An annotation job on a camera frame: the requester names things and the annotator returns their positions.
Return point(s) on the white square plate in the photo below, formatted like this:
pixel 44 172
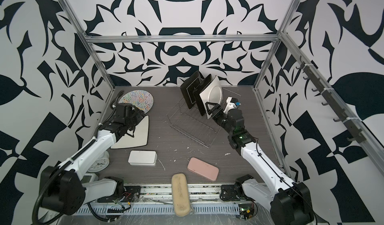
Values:
pixel 212 93

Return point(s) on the black wall hook rail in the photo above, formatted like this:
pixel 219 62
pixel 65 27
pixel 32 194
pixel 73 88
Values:
pixel 333 100

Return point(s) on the cream square plate black rim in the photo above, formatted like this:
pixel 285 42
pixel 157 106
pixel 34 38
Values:
pixel 136 138

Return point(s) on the white rectangular case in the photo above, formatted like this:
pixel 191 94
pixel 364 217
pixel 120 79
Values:
pixel 142 158

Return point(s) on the pink rectangular case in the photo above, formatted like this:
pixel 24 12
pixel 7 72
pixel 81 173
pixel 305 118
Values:
pixel 203 169

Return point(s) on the white alarm clock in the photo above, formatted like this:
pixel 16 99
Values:
pixel 101 163

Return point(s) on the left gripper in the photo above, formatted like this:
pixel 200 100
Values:
pixel 139 113

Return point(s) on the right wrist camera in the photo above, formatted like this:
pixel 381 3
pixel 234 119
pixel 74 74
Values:
pixel 231 103

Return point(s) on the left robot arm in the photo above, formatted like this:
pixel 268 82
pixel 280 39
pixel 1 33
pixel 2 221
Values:
pixel 61 189

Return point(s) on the wire dish rack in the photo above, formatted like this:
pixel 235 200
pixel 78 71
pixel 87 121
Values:
pixel 189 122

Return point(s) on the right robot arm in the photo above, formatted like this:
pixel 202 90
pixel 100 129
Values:
pixel 288 202

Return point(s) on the large black square plate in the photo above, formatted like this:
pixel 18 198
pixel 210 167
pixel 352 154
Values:
pixel 189 86

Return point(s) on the round speckled plate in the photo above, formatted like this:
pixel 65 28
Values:
pixel 141 99

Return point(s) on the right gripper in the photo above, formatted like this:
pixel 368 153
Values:
pixel 217 117

